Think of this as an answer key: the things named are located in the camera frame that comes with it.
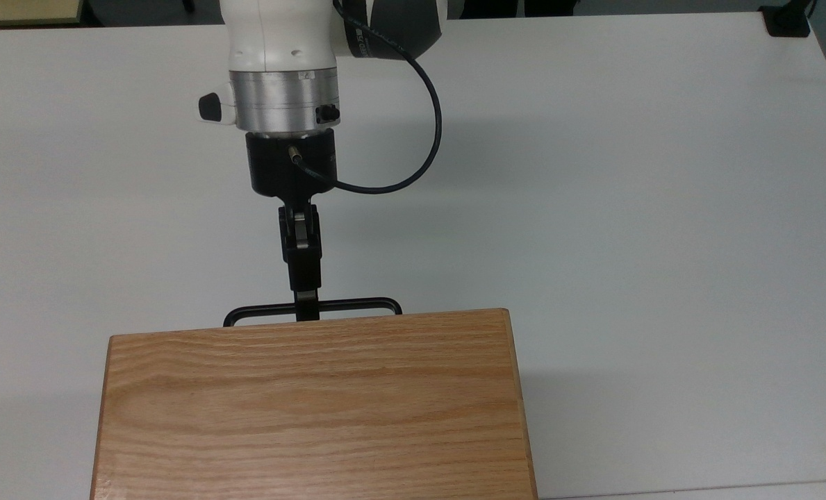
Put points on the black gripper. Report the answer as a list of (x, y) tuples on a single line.
[(274, 167)]

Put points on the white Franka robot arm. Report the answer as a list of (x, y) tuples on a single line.
[(281, 42)]

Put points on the wooden two-drawer cabinet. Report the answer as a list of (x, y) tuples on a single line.
[(315, 410)]

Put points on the light wooden desk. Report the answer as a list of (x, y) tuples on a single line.
[(17, 10)]

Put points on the black table clamp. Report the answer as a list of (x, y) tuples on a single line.
[(788, 19)]

